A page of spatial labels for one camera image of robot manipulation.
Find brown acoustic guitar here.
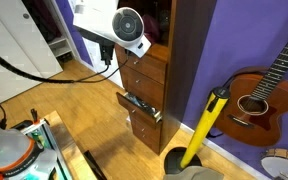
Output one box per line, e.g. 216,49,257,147
213,19,288,148

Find tall brown wooden cabinet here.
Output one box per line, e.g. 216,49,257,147
114,0,218,156

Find white closet door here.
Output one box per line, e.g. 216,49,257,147
0,0,43,104
0,0,64,79

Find yellow pole with black cap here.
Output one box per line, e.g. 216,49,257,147
179,86,231,169

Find grey cloth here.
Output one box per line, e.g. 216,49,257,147
163,165,225,180

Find open drawer with clutter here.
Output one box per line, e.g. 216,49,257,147
116,91,163,129

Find white closet shelf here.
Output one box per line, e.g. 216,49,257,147
48,35,73,58

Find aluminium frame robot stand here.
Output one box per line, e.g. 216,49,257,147
12,116,73,180

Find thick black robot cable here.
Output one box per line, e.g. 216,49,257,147
0,44,132,84

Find banjo with white head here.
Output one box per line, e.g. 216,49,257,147
260,148,288,180

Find black flat object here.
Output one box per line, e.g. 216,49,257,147
83,149,108,180

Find black round pole base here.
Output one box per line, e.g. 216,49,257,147
163,146,203,176

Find black cable connector block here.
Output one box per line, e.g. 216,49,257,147
99,39,116,66

